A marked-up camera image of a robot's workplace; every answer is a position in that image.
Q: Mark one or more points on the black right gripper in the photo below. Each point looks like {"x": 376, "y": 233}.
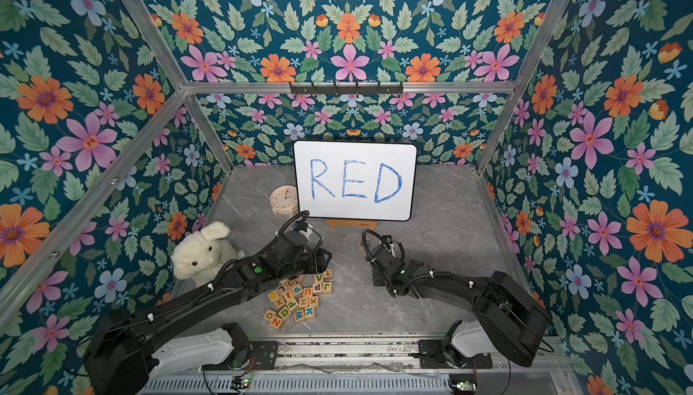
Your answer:
{"x": 376, "y": 257}

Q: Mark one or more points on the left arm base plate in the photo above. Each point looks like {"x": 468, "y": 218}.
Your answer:
{"x": 259, "y": 356}

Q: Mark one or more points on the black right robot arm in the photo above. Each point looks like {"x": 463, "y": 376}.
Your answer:
{"x": 507, "y": 319}

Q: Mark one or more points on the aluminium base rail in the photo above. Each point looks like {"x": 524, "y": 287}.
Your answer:
{"x": 377, "y": 353}

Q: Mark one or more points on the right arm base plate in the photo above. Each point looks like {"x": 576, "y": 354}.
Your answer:
{"x": 435, "y": 354}

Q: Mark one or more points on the white whiteboard black frame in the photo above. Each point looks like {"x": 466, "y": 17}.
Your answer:
{"x": 355, "y": 180}

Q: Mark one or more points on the aluminium frame post left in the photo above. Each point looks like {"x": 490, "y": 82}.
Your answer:
{"x": 142, "y": 18}

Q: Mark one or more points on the aluminium frame post right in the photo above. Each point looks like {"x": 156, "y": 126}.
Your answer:
{"x": 554, "y": 13}

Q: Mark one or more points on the aluminium frame post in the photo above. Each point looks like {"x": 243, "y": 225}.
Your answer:
{"x": 554, "y": 13}
{"x": 142, "y": 18}

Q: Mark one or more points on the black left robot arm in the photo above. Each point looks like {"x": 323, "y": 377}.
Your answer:
{"x": 120, "y": 355}

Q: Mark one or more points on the black hook rail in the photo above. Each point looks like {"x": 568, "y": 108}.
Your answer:
{"x": 338, "y": 89}

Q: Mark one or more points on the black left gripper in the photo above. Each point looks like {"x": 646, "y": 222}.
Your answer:
{"x": 316, "y": 259}

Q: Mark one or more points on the wooden whiteboard stand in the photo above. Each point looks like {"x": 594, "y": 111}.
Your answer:
{"x": 334, "y": 223}

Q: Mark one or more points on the white vented cable duct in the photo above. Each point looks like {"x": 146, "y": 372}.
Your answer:
{"x": 264, "y": 383}

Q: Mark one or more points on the white plush bunny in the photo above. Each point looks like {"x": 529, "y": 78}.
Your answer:
{"x": 200, "y": 256}

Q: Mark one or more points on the wooden block green D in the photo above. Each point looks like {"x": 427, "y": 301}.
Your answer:
{"x": 284, "y": 313}

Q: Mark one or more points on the pink round alarm clock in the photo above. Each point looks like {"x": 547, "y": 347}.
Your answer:
{"x": 284, "y": 201}

